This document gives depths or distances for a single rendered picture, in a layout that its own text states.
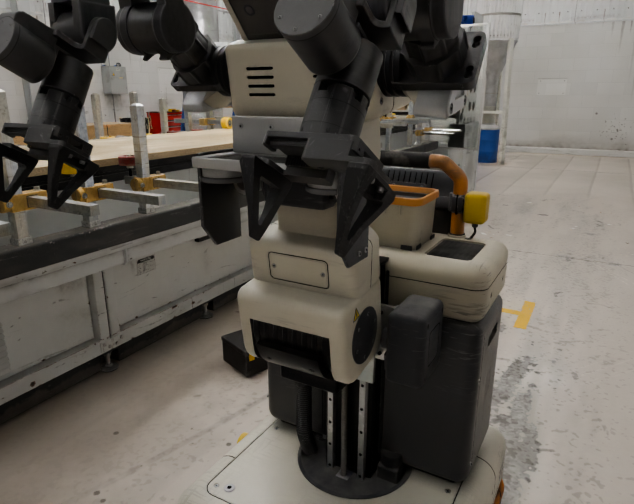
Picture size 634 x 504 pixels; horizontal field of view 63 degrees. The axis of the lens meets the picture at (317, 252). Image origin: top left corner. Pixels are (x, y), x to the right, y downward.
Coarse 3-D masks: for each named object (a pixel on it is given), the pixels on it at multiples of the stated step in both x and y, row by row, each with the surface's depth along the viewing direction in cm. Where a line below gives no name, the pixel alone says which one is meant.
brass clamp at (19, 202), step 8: (24, 192) 156; (32, 192) 156; (40, 192) 158; (16, 200) 152; (24, 200) 154; (0, 208) 150; (8, 208) 150; (16, 208) 152; (24, 208) 154; (32, 208) 156
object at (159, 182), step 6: (126, 180) 204; (156, 180) 196; (162, 180) 194; (168, 180) 194; (174, 180) 194; (180, 180) 194; (156, 186) 197; (162, 186) 195; (168, 186) 194; (174, 186) 192; (180, 186) 191; (186, 186) 189; (192, 186) 188; (198, 186) 187
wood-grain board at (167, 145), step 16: (96, 144) 255; (112, 144) 255; (128, 144) 255; (160, 144) 255; (176, 144) 255; (192, 144) 255; (208, 144) 255; (224, 144) 257; (96, 160) 194; (112, 160) 200; (32, 176) 173
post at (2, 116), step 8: (0, 96) 144; (0, 104) 145; (0, 112) 145; (8, 112) 147; (0, 120) 145; (8, 120) 147; (0, 128) 146; (0, 136) 146; (8, 136) 148; (8, 160) 149; (8, 168) 149; (16, 168) 151; (8, 176) 149; (8, 184) 150; (16, 192) 152; (8, 216) 154; (16, 216) 153; (24, 216) 155; (16, 224) 153; (24, 224) 156; (16, 232) 154; (24, 232) 156
